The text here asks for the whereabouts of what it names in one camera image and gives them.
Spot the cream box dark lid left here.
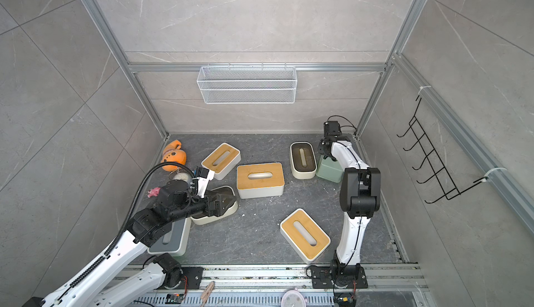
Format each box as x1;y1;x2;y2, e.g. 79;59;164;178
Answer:
191;186;239;226

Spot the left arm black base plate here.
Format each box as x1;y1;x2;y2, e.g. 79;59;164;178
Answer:
164;267;204;290

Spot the white wire mesh basket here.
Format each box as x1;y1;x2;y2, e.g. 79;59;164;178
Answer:
197;66;298;105

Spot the cream box dark lid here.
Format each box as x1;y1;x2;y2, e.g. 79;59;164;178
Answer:
191;186;239;226
290;141;317;180

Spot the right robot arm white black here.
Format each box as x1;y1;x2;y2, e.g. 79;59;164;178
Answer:
318;120;381;276

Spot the black wire hook rack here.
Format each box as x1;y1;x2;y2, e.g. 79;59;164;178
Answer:
396;95;489;205

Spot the orange plush toy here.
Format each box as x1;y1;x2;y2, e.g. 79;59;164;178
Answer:
161;140;187;165

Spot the cream box dark lid back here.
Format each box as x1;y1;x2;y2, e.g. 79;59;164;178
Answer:
290;141;317;180

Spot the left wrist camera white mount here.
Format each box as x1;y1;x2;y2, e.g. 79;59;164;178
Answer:
193;166;215;198

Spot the grey lid white tissue box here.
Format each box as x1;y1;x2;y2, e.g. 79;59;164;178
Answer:
147;217;192;257

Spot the small pink toy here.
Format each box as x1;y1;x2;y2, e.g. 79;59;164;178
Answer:
147;187;161;198

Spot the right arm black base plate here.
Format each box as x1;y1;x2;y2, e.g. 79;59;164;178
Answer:
305;264;369;290

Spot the small circuit board front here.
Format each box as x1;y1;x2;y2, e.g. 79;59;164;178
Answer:
165;293;186;305

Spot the wooden brush handle front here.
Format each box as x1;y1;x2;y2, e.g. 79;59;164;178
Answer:
200;281;216;307

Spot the pink round object front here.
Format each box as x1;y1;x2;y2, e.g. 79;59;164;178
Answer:
280;290;307;307

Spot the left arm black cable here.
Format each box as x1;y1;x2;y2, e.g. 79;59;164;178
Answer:
66;161;197;291

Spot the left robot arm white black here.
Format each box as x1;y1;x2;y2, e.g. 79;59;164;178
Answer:
26;180;237;306

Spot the green tissue box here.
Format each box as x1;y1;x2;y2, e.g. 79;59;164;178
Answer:
316;155;344;183

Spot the small bamboo lid tissue box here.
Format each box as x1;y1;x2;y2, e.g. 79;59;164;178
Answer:
201;143;241;180

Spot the front bamboo lid tissue box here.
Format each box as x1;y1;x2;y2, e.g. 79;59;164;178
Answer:
280;208;331;264

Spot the small grey alarm clock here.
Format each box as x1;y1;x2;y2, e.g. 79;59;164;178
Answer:
172;172;192;183

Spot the large bamboo lid tissue box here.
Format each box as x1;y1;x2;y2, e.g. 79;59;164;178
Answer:
236;162;285;199

